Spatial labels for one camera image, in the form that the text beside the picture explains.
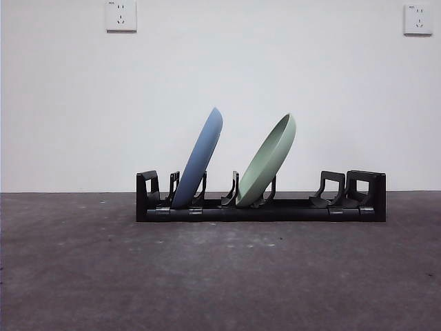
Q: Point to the pale green round plate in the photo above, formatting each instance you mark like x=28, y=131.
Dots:
x=265, y=162

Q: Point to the black plastic plate rack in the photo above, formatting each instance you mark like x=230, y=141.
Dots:
x=303, y=211

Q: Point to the white wall socket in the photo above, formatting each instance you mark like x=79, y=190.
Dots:
x=418, y=19
x=121, y=15

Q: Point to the blue round plate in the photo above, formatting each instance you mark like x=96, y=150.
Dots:
x=200, y=155

